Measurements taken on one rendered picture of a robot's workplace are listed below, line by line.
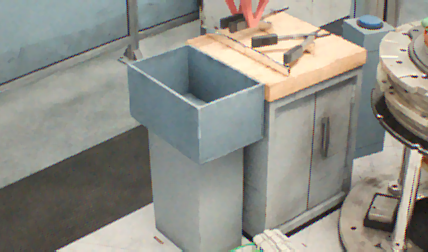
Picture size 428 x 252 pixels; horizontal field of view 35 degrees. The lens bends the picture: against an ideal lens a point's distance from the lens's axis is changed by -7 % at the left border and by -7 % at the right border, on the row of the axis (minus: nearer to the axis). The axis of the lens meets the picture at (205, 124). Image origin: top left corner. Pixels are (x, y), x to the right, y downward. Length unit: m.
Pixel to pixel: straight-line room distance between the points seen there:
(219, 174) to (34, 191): 1.68
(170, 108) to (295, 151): 0.21
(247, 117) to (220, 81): 0.09
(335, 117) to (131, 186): 1.59
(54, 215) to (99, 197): 0.19
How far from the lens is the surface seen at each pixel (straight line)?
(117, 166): 2.72
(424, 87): 0.92
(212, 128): 0.92
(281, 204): 1.09
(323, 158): 1.12
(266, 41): 1.02
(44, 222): 2.47
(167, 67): 1.06
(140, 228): 1.16
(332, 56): 1.04
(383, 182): 1.25
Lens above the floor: 1.50
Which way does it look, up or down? 30 degrees down
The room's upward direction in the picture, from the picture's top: 1 degrees counter-clockwise
